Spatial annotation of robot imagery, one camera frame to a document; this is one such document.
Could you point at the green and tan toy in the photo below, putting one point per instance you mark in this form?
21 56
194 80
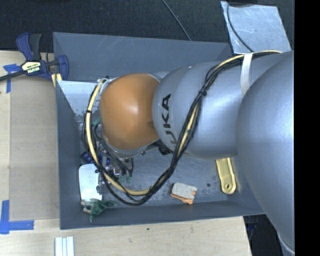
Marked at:
98 207

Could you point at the grey metal bin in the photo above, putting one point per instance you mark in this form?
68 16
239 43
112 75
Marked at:
75 57

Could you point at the pale wood flat board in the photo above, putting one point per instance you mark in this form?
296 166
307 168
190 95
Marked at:
32 140

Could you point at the white rounded box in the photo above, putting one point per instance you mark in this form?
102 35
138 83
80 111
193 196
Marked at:
87 180

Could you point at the blue knobbly object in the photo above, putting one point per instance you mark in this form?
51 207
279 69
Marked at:
86 157

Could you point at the yellow flat plastic tool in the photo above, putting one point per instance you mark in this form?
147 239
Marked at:
226 175

